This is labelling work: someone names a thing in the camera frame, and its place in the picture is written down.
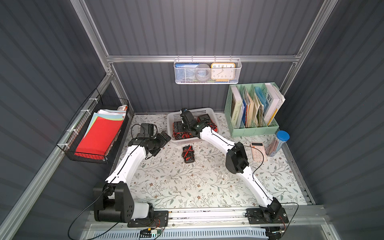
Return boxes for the orange multimeter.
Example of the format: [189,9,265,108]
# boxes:
[173,121,184,140]

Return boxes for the red multimeter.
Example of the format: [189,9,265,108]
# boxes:
[198,114,218,132]

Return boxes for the small black multimeter back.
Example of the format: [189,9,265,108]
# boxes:
[182,145,195,164]

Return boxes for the small black multimeter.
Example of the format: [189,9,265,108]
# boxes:
[182,145,195,164]
[182,130,197,139]

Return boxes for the small black multimeter front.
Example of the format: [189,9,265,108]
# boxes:
[182,130,197,139]

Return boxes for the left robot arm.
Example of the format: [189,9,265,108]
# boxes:
[93,124,171,223]

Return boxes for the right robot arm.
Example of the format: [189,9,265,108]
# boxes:
[180,108,283,223]

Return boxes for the white plastic perforated basket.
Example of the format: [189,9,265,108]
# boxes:
[167,108,220,145]

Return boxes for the grey tape roll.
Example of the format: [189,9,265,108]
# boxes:
[195,64,211,83]

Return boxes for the red paper folder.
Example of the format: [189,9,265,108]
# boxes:
[75,114,124,160]

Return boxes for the yellow white alarm clock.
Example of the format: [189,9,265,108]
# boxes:
[211,63,236,82]

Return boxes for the green desk file organizer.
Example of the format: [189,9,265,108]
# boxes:
[225,83,279,137]

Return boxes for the pink white calculator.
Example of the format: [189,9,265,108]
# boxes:
[250,142,267,163]

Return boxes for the white book in organizer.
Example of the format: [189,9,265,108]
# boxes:
[264,83,286,126]

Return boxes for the blue lid clear jar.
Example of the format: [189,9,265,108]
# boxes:
[266,131,290,157]

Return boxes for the blue box in wall basket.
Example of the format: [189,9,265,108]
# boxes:
[174,63,199,84]

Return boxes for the white wire wall basket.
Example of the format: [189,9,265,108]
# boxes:
[174,57,243,85]

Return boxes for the black wire side basket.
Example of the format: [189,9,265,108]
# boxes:
[57,91,130,164]

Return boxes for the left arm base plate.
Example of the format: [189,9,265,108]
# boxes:
[127,211,169,228]

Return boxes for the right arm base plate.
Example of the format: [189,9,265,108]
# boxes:
[245,208,290,225]

